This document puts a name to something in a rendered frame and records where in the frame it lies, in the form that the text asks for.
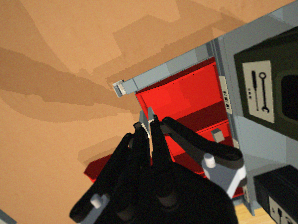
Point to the red open-front bin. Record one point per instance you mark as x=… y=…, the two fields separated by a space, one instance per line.
x=95 y=167
x=238 y=191
x=193 y=97
x=179 y=156

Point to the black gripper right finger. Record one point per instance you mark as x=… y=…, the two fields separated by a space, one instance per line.
x=222 y=164

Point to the dark green case with orange latches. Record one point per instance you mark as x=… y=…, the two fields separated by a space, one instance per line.
x=267 y=75

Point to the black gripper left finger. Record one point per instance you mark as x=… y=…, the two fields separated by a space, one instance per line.
x=113 y=180

